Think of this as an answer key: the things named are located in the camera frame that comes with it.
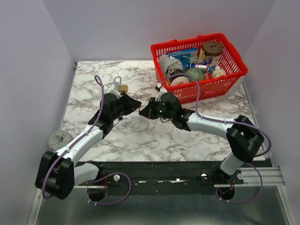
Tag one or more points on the blue book box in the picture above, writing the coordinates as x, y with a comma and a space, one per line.
185, 56

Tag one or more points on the large brass padlock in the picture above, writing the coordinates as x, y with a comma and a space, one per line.
119, 86

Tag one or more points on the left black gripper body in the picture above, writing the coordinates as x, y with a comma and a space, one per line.
123, 107

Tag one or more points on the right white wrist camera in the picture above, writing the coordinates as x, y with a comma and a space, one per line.
160, 91

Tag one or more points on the grey tape roll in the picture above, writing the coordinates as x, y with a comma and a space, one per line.
59, 139

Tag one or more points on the small brass padlock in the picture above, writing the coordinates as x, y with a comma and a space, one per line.
140, 105

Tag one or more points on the white round bottle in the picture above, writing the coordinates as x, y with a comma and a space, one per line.
218, 72

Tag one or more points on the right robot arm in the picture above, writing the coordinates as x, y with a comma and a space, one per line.
244, 140

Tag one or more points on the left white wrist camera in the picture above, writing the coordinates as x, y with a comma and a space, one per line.
113, 88

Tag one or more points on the aluminium frame rail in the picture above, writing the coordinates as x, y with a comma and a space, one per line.
249, 177

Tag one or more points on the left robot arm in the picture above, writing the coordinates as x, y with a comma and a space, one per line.
58, 174

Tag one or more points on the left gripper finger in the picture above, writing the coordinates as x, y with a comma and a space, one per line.
130, 100
133, 108

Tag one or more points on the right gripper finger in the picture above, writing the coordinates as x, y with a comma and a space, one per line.
149, 105
145, 113

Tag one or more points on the green melon ball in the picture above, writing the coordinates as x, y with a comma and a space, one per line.
196, 73

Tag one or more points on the black label cup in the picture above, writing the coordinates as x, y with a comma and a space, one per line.
177, 79

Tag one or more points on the brown lid canister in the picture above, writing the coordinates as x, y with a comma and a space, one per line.
211, 52

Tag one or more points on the blue soda can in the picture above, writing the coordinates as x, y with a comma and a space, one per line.
205, 68

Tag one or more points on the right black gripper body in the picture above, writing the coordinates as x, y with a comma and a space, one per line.
158, 110

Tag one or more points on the red soda can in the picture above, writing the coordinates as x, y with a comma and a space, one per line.
207, 76

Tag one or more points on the red plastic basket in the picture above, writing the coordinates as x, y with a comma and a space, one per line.
230, 61

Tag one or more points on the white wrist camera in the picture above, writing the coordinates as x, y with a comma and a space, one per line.
160, 91
113, 88

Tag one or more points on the white snack bag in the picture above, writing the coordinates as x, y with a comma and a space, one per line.
168, 63

